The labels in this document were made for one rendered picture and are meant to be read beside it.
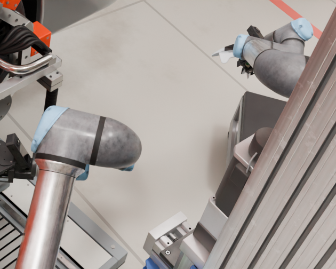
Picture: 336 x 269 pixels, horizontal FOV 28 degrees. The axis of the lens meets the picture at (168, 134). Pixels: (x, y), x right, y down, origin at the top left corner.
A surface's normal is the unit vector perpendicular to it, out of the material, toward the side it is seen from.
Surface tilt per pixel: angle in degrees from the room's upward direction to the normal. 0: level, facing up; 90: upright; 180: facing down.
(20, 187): 0
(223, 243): 90
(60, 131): 37
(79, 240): 0
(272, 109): 0
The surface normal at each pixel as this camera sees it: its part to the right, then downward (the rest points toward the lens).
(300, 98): -0.72, 0.39
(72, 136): 0.20, -0.01
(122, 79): 0.22, -0.66
